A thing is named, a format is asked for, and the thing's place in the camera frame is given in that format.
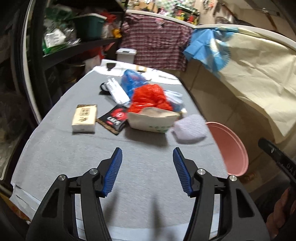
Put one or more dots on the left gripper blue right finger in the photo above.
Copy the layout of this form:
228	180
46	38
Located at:
182	172

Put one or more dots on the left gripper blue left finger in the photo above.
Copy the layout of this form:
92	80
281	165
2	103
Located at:
109	169

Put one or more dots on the white foam fruit net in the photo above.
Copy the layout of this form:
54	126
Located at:
190	130

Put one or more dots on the beige tissue pack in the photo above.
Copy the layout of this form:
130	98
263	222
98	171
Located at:
84	118

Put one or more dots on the clear plastic straw pack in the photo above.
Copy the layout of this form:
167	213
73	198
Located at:
117	92

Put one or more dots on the red plastic bag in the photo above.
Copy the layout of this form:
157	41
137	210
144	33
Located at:
149	96

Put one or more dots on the white small trash bin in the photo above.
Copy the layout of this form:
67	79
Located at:
126	55

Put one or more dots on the person right hand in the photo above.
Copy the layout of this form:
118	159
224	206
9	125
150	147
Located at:
277	219

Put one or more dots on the black red snack sachet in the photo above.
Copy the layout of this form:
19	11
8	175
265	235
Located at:
115	120

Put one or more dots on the pink plastic basin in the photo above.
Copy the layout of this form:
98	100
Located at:
231	147

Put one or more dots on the grey table cover cloth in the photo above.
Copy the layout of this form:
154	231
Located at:
146	202

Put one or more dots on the blue plastic bag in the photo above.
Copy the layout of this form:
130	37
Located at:
132	80

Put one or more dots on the cream cloth sheet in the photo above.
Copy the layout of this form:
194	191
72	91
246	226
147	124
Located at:
259	68

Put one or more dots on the plaid red shirt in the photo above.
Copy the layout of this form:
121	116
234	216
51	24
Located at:
159	43

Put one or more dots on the blue cloth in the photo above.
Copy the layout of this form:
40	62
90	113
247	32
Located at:
211	48

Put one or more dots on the black metal shelf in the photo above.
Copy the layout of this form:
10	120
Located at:
30	62

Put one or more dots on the green white packet bag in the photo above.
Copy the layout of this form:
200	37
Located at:
53	41

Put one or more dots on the green storage box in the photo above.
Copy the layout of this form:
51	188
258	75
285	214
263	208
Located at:
89	26

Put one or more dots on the black spice rack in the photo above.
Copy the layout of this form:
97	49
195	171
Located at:
186	13

